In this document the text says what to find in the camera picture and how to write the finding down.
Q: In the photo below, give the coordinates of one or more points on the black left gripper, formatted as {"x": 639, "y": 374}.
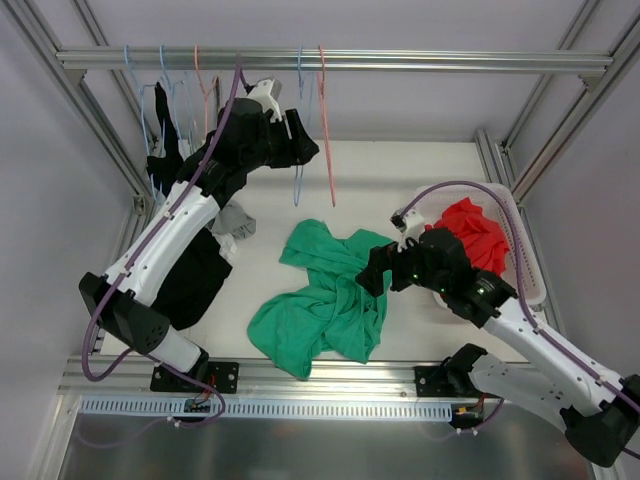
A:
{"x": 288, "y": 142}

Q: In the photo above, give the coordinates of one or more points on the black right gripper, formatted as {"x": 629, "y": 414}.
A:
{"x": 395, "y": 267}

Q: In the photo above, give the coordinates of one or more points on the green tank top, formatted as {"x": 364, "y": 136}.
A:
{"x": 332, "y": 313}

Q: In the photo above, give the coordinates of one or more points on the pink plastic hanger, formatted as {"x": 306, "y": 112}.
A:
{"x": 321, "y": 78}

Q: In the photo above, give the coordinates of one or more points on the blue hanger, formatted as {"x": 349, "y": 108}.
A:
{"x": 188, "y": 133}
{"x": 305, "y": 84}
{"x": 141, "y": 88}

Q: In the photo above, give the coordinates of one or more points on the red tank top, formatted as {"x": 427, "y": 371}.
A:
{"x": 483, "y": 239}

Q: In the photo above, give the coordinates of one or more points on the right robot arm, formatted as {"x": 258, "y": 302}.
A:
{"x": 595, "y": 408}

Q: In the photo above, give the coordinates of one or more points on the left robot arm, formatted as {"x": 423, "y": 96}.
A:
{"x": 120, "y": 301}

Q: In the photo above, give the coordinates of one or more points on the pink hanger under grey top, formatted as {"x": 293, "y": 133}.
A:
{"x": 210, "y": 93}

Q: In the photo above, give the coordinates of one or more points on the grey tank top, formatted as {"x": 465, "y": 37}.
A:
{"x": 232, "y": 219}

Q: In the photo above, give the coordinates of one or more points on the blue hanger under white top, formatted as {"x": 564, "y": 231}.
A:
{"x": 188, "y": 133}

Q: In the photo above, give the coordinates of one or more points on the black tank top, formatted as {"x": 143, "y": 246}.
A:
{"x": 200, "y": 272}

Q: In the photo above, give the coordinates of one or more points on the blue hanger under black top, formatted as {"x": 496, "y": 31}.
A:
{"x": 141, "y": 88}

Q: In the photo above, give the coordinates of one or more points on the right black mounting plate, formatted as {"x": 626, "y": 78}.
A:
{"x": 436, "y": 381}

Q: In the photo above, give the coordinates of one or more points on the black mounting plate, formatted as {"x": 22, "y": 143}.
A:
{"x": 436, "y": 381}
{"x": 223, "y": 376}

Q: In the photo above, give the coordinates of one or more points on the white plastic basket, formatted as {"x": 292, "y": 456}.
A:
{"x": 521, "y": 267}

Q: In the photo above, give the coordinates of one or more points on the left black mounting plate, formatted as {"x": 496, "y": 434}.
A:
{"x": 223, "y": 376}

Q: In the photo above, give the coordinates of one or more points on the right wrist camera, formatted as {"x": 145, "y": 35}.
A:
{"x": 410, "y": 223}

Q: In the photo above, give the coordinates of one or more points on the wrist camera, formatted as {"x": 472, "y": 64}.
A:
{"x": 410, "y": 223}
{"x": 266, "y": 92}

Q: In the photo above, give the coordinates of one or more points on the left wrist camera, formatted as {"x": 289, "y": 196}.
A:
{"x": 266, "y": 92}

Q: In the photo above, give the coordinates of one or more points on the right aluminium frame post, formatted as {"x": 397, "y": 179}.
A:
{"x": 558, "y": 108}

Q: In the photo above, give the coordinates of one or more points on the aluminium frame post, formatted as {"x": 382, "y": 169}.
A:
{"x": 68, "y": 186}
{"x": 558, "y": 108}

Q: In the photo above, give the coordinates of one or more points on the aluminium hanging rail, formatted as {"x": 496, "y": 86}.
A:
{"x": 561, "y": 62}

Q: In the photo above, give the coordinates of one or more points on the left aluminium frame post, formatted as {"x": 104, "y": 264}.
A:
{"x": 68, "y": 186}

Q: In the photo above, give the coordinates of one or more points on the white slotted cable duct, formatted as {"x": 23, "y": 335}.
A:
{"x": 268, "y": 408}

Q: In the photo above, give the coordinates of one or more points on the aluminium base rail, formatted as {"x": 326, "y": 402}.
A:
{"x": 330, "y": 379}

